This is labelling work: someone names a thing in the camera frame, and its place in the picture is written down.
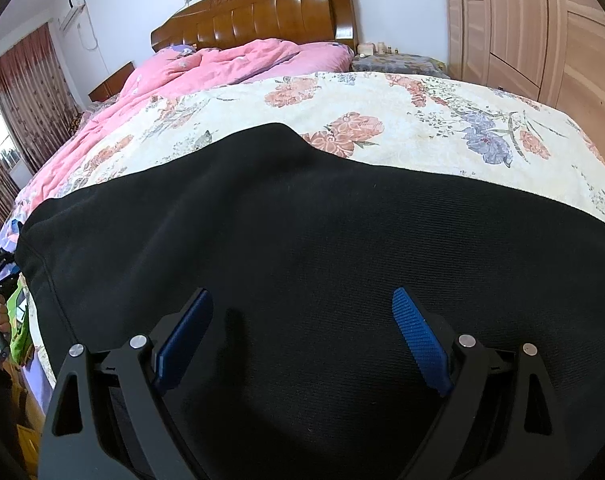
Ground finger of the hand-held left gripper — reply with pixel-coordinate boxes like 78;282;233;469
0;252;22;291

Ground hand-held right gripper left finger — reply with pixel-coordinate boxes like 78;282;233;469
38;287;216;480

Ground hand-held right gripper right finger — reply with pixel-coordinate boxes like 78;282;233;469
391;287;578;480

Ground black pants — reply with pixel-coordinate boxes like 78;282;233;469
15;122;605;480

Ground green package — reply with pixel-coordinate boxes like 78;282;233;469
7;282;33;366

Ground purple bed sheet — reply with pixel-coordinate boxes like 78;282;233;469
20;350;59;418

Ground person's dark clothing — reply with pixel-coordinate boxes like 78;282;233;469
0;355;43;480

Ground window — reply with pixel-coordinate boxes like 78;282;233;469
0;92;23;173

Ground wide red patterned curtain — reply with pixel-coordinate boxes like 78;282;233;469
0;22;83;176

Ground brown wooden nightstand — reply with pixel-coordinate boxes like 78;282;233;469
88;61;136;103

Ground cream floral quilt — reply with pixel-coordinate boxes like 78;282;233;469
12;71;605;233

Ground pink quilt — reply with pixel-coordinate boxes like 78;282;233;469
15;39;353;221

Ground white air conditioner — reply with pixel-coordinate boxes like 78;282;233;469
58;0;86;28

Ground nightstand with floral cloth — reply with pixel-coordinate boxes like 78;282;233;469
349;52;450;80

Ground light wooden wardrobe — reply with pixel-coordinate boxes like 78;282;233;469
441;0;605;186

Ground wooden headboard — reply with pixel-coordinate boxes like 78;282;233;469
150;0;359;53

